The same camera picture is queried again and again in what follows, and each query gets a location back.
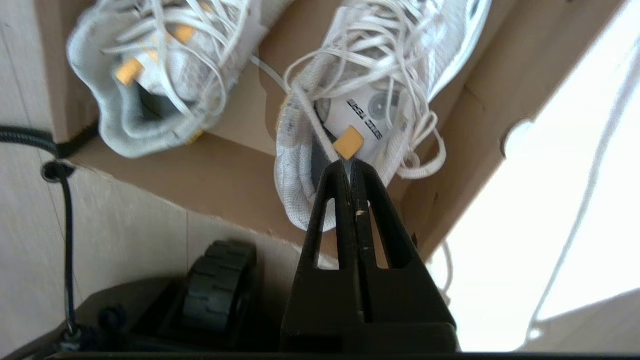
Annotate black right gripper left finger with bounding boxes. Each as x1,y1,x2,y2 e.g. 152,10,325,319
281,159,369,353

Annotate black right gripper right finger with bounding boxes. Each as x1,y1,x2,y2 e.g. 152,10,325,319
351,159,460,353

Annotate white mesh sneaker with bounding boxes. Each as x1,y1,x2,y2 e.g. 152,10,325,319
274,0,493,233
66,0,271,160

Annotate brown cardboard shoe box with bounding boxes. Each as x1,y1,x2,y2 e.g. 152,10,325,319
35,0,626,262

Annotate black and silver robot base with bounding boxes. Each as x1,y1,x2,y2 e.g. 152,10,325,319
10,240,287,353

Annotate black rubber base wheel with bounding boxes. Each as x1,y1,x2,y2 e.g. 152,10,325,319
181,240,258,335

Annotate black coiled cable with tape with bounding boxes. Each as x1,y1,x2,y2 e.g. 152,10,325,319
0,125,77,346

